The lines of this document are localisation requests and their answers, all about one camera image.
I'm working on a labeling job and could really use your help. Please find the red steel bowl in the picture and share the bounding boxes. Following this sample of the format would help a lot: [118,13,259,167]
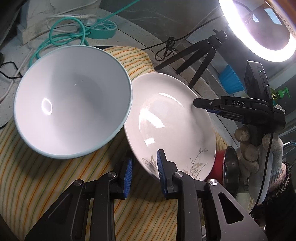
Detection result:
[205,146,241,198]

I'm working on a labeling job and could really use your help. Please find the white plate brown twigs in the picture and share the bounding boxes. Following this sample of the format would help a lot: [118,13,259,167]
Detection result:
[125,72,216,181]

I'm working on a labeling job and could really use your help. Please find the white bowl teal outside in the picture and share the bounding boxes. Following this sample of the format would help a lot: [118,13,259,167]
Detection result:
[14,45,132,159]

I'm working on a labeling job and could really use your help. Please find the chrome kitchen faucet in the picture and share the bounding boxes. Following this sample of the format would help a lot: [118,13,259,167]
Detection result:
[282,141,296,160]

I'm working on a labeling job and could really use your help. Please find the right gloved hand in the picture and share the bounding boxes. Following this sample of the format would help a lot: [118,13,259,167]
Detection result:
[234,126,287,203]

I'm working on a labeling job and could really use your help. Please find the blue ribbed cup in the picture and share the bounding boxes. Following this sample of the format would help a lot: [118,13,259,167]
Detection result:
[219,65,244,94]

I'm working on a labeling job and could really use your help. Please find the green dish soap bottle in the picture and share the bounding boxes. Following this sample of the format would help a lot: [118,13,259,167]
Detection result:
[271,87,290,105]

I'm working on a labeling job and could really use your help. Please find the black tripod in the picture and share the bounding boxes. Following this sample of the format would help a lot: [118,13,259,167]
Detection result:
[154,30,227,89]

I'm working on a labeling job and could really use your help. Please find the teal round holder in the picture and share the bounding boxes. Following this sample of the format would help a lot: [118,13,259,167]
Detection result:
[86,20,117,40]

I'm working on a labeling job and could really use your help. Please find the black cable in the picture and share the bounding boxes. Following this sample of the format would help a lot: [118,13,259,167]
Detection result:
[140,14,223,62]

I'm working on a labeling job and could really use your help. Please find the ring light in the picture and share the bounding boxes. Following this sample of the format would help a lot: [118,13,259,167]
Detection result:
[219,1,295,62]

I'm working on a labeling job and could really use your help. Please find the teal cable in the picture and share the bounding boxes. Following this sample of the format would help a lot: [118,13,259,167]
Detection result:
[28,0,142,67]

